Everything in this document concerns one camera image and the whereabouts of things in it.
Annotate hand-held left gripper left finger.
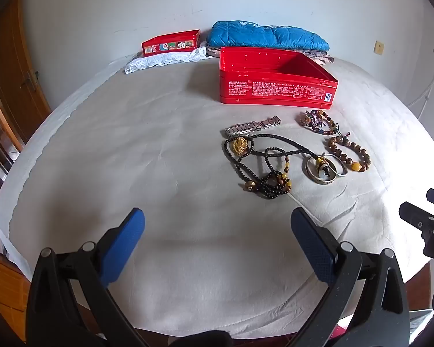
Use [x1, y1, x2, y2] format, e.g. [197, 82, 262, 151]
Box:
[25, 208, 156, 347]

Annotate red tin box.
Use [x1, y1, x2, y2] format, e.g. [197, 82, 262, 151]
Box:
[219, 46, 339, 110]

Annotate white lace cloth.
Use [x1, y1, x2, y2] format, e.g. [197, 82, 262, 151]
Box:
[125, 45, 207, 75]

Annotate blue padded jacket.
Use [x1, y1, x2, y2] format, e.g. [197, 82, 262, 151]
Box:
[206, 21, 330, 52]

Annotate wooden bed frame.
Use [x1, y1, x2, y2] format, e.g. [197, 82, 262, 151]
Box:
[0, 249, 32, 313]

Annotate silver bangle rings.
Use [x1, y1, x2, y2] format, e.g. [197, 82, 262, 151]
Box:
[305, 156, 338, 186]

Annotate metal door handle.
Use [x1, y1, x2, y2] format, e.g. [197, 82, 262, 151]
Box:
[20, 71, 40, 91]

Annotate multicolour bead bracelet with charm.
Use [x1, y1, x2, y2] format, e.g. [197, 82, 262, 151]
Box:
[299, 109, 343, 136]

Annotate red tin lid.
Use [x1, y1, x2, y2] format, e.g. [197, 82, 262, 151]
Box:
[141, 29, 201, 57]

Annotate silver metal watch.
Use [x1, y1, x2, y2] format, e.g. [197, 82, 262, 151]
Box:
[226, 115, 281, 138]

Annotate black braided cord necklace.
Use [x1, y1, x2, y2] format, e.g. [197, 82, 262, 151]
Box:
[248, 134, 330, 182]

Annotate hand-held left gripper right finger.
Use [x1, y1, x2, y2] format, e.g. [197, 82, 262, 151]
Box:
[286, 208, 410, 347]

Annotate wooden door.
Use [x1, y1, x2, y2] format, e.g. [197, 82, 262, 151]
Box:
[0, 0, 53, 174]

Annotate gold pendant bead necklace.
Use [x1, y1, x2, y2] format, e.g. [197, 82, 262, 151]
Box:
[223, 135, 252, 160]

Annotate brown wooden bead bracelet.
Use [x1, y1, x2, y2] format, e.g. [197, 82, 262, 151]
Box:
[328, 135, 372, 173]

